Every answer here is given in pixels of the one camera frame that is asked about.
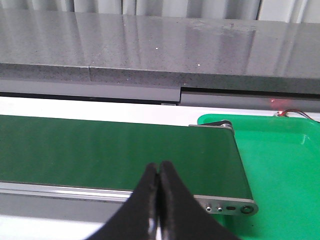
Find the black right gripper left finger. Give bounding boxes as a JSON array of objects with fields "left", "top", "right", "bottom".
[{"left": 90, "top": 163, "right": 159, "bottom": 240}]

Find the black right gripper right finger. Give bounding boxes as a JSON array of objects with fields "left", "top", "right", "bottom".
[{"left": 159, "top": 161, "right": 238, "bottom": 240}]

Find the green conveyor belt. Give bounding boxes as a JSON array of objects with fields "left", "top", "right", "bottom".
[{"left": 0, "top": 115, "right": 252, "bottom": 199}]

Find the green plastic tray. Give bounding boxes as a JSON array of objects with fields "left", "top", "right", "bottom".
[{"left": 197, "top": 114, "right": 320, "bottom": 240}]

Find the grey panel under counter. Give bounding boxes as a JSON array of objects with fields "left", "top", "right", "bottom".
[{"left": 0, "top": 78, "right": 320, "bottom": 112}]

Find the grey stone counter slab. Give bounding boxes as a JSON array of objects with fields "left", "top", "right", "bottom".
[{"left": 0, "top": 9, "right": 320, "bottom": 95}]

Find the white pleated curtain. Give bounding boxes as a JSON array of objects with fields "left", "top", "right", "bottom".
[{"left": 0, "top": 0, "right": 320, "bottom": 24}]

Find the aluminium conveyor side rail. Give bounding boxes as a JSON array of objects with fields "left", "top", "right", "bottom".
[{"left": 0, "top": 181, "right": 259, "bottom": 216}]

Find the red and black cable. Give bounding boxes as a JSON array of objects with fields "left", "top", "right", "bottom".
[{"left": 274, "top": 108, "right": 320, "bottom": 123}]

